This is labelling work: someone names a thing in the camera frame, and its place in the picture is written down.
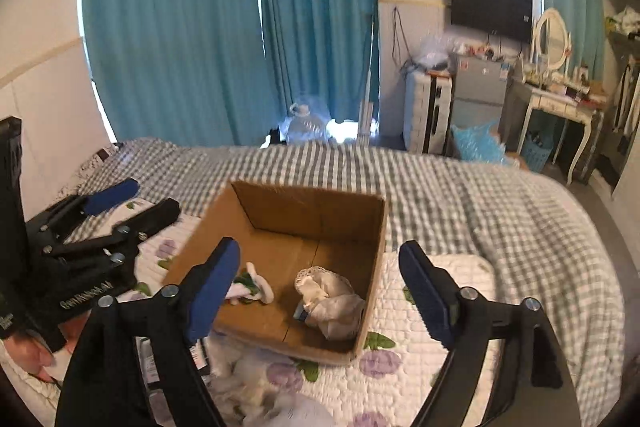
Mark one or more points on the blue plastic basket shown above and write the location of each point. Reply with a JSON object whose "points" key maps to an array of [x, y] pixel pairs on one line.
{"points": [[537, 155]]}

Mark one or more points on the white sock with green print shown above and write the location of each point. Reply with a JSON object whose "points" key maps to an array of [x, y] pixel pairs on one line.
{"points": [[260, 288]]}

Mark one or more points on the clear water jug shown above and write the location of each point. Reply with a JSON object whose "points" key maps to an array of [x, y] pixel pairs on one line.
{"points": [[305, 127]]}

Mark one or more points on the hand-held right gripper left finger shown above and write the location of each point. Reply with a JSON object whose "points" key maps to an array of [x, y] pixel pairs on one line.
{"points": [[212, 292]]}

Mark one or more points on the brown cardboard box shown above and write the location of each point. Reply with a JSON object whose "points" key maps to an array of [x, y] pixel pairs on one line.
{"points": [[280, 217]]}

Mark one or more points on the black wall television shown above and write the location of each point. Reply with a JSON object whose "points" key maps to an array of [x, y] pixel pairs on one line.
{"points": [[490, 7]]}

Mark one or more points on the white dressing table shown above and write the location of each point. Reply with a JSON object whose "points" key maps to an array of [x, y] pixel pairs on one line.
{"points": [[555, 101]]}

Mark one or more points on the open clothes rack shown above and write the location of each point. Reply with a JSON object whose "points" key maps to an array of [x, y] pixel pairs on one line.
{"points": [[625, 107]]}

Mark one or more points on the white oval vanity mirror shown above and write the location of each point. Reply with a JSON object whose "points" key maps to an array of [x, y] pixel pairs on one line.
{"points": [[550, 38]]}

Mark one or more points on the white cloth pile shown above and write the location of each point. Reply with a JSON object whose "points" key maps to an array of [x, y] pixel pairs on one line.
{"points": [[250, 377]]}

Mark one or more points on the white storage cabinet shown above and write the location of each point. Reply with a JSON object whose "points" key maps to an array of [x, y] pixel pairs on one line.
{"points": [[417, 107]]}

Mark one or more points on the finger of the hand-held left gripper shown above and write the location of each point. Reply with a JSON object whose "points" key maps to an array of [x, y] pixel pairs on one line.
{"points": [[107, 198], [152, 217]]}

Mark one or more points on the cosmetics clutter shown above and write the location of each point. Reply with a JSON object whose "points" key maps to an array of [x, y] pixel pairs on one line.
{"points": [[575, 87]]}

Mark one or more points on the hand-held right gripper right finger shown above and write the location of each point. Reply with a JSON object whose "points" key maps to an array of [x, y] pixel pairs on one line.
{"points": [[425, 292]]}

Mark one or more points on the grey mini fridge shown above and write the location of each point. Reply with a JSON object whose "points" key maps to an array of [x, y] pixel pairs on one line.
{"points": [[477, 97]]}

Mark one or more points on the cream lace cloth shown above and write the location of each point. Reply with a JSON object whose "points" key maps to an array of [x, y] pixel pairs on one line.
{"points": [[330, 302]]}

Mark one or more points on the person's left hand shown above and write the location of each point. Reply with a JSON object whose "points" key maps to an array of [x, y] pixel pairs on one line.
{"points": [[30, 357]]}

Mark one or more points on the clear plastic bag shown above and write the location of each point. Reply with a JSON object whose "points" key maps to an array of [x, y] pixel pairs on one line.
{"points": [[432, 52]]}

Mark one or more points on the bed with checked sheet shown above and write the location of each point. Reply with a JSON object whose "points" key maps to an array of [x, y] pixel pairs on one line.
{"points": [[450, 207]]}

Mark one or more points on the wide teal curtain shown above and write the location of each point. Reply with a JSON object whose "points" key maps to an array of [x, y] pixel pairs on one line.
{"points": [[175, 32]]}

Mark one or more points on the white quilted floral blanket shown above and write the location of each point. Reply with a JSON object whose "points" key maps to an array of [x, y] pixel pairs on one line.
{"points": [[395, 387]]}

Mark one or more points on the white pole stand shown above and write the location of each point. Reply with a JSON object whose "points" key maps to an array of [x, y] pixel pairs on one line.
{"points": [[366, 119]]}

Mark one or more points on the blue plastic bag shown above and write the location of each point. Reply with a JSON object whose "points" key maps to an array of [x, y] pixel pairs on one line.
{"points": [[475, 142]]}

